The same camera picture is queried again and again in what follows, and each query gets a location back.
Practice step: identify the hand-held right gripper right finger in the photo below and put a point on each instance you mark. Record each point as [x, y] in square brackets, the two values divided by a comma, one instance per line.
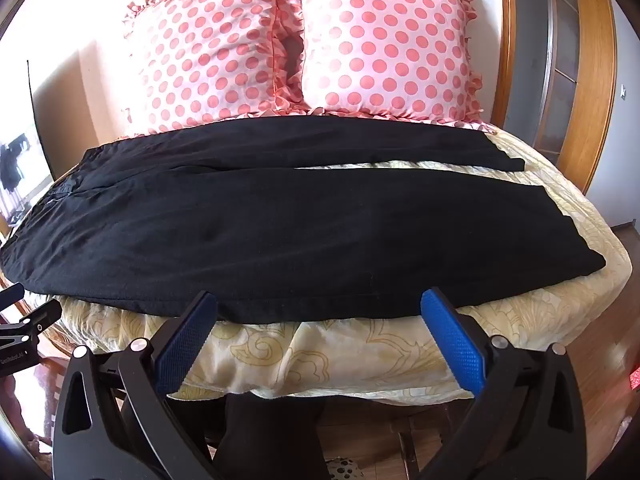
[452, 340]

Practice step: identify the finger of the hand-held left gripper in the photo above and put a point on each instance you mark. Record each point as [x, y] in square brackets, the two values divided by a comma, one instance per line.
[11, 296]
[35, 321]

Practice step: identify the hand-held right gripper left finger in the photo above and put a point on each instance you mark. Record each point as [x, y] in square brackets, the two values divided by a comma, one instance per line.
[186, 340]

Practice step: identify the black pants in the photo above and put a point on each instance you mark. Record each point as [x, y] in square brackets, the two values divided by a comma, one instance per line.
[280, 240]

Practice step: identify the cream patterned bedspread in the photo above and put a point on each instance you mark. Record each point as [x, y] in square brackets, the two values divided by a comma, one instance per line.
[380, 345]

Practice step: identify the person's dark trouser leg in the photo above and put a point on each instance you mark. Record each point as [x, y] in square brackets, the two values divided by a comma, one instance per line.
[270, 440]

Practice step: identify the dotted slipper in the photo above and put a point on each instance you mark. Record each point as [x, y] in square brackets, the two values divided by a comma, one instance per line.
[347, 469]

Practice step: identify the pink polka dot ruffled pillow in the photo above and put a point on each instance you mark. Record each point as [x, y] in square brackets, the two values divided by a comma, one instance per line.
[210, 55]
[385, 45]

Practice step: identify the wooden framed grey door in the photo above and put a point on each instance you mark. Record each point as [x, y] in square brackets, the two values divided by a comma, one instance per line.
[570, 60]

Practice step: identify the white wall switch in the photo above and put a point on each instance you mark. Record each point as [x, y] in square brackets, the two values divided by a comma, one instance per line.
[623, 91]

